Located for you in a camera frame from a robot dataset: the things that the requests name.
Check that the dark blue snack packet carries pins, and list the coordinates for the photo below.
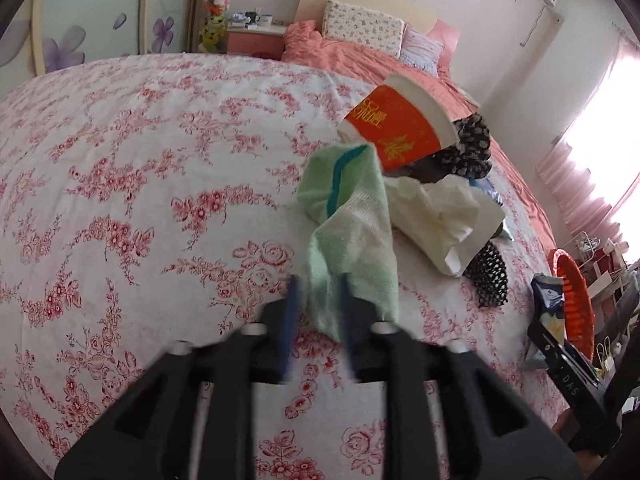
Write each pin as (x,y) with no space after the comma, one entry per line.
(547,300)

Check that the white mug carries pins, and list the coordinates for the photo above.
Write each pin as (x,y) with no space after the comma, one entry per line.
(264,19)

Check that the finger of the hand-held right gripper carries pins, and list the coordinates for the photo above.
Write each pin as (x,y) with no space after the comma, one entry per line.
(542,340)

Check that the pink curtain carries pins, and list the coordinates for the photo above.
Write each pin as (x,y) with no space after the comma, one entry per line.
(585,185)

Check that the floral pillow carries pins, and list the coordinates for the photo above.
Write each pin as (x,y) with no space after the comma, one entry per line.
(362,27)

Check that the black polka dot sock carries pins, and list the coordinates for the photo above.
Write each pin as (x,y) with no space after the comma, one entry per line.
(487,272)

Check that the flower decorated wardrobe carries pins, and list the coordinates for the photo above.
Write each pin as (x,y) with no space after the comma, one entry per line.
(100,10)

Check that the orange plastic basket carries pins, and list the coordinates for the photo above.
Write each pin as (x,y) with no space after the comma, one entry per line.
(575,295)

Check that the salmon bed cover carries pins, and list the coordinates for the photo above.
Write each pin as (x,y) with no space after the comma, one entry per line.
(360,60)

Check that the green sock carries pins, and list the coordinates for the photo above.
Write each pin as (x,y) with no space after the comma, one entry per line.
(350,240)

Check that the pink nightstand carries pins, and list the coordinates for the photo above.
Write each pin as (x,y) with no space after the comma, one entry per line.
(252,40)

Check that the cluttered desk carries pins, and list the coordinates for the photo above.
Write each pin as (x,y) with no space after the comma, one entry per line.
(607,262)

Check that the striped pillow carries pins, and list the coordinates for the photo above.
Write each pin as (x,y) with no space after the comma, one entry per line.
(420,50)

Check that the black white patterned cloth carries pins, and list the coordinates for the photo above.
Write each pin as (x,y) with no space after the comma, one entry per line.
(472,140)

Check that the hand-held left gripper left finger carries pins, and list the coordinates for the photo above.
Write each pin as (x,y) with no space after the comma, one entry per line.
(290,320)

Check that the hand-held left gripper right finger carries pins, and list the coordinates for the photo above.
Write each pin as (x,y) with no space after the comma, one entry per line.
(347,325)

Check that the red paper cup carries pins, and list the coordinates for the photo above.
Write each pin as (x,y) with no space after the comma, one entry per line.
(400,125)

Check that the blue foil wrapper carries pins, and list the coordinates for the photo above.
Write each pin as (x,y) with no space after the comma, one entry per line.
(487,189)

